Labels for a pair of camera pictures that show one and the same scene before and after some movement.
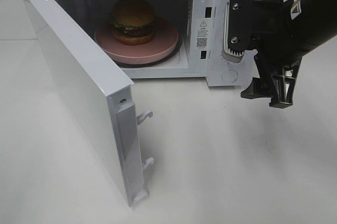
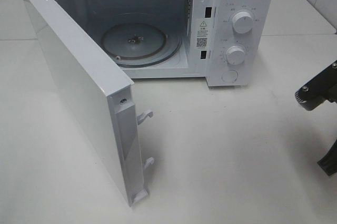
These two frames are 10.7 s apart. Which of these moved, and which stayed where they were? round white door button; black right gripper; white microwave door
Moved: black right gripper
Stayed: white microwave door; round white door button
